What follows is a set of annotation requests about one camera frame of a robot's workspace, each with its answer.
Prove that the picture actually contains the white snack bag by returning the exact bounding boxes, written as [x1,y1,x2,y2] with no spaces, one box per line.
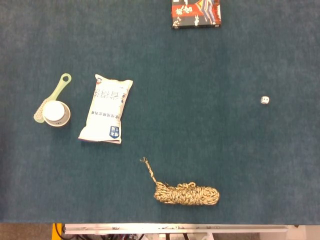
[77,73,134,145]

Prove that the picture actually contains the white paper cup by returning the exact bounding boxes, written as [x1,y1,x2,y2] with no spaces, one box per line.
[42,100,71,128]

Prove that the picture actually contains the green scrub brush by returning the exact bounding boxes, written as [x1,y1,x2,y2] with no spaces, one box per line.
[33,72,73,124]

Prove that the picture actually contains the black red printed box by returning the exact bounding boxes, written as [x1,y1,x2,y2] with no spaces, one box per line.
[171,0,222,29]

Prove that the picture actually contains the coiled beige rope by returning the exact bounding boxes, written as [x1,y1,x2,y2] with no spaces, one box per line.
[139,156,221,206]

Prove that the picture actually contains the silver aluminium frame rail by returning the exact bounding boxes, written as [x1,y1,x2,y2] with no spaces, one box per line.
[62,223,293,235]

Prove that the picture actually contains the black cable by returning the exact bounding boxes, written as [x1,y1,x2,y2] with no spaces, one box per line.
[54,223,68,240]

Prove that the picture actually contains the yellow frame post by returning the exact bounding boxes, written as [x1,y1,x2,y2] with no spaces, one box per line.
[51,223,63,240]

